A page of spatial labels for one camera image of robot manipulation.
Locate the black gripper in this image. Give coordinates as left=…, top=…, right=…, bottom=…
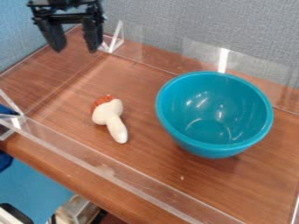
left=27, top=0, right=106, bottom=53

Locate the white brown-capped toy mushroom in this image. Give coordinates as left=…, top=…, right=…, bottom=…
left=91, top=94, right=128, bottom=144

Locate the blue plastic bowl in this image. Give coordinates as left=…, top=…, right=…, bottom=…
left=155, top=71, right=274, bottom=158

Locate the clear acrylic front barrier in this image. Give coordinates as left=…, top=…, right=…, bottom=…
left=0, top=89, right=243, bottom=224

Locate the blue cloth at left edge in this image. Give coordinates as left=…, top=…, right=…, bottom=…
left=0, top=104, right=19, bottom=173

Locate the clear acrylic back panel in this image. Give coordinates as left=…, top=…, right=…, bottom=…
left=116, top=24, right=299, bottom=115

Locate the black white device below table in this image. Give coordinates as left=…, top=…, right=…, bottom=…
left=0, top=203, right=34, bottom=224

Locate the clear acrylic corner bracket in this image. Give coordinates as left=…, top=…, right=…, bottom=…
left=98, top=20, right=124, bottom=53

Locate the metal table frame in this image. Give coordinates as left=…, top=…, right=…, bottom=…
left=46, top=195, right=100, bottom=224

